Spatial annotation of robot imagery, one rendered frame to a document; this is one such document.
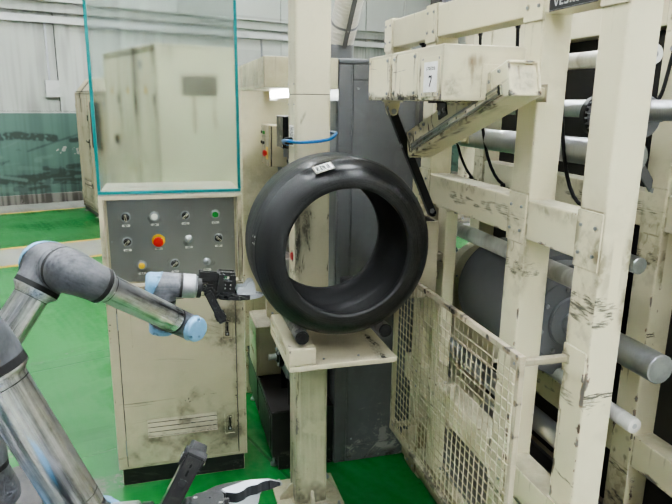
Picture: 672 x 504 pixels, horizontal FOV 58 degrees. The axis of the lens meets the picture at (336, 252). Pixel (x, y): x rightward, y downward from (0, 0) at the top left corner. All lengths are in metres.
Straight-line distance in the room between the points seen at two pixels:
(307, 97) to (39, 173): 8.85
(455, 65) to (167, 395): 1.80
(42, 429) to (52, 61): 10.01
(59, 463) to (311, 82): 1.55
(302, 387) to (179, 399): 0.59
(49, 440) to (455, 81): 1.26
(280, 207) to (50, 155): 9.13
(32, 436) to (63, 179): 9.93
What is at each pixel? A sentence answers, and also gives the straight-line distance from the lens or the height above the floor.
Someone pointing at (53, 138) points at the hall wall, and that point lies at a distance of 10.82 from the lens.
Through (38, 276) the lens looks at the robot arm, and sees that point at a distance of 1.70.
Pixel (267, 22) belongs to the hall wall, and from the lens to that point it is 12.22.
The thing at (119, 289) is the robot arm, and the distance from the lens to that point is 1.67.
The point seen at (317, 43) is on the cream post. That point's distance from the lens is 2.22.
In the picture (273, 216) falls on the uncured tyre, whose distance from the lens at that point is 1.83.
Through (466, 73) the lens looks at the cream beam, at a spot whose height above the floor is 1.71.
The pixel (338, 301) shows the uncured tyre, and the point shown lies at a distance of 2.21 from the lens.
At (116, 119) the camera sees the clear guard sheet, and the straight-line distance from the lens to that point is 2.52.
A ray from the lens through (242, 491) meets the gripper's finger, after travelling 0.99.
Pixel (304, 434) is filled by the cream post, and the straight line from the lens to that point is 2.56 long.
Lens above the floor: 1.63
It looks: 14 degrees down
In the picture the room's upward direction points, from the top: 1 degrees clockwise
